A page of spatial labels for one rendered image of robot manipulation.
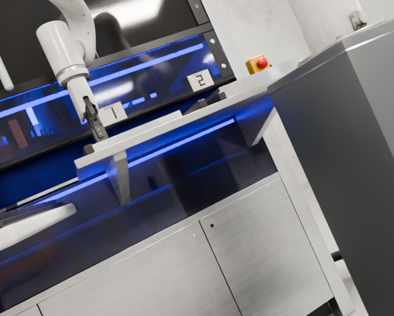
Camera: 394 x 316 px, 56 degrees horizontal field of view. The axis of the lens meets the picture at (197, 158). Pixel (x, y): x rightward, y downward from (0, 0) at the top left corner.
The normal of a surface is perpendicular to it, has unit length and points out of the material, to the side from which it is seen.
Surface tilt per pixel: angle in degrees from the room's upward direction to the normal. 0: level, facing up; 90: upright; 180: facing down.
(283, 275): 90
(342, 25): 90
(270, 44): 90
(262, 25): 90
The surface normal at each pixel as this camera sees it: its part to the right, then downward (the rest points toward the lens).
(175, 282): 0.29, -0.12
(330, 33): -0.48, 0.23
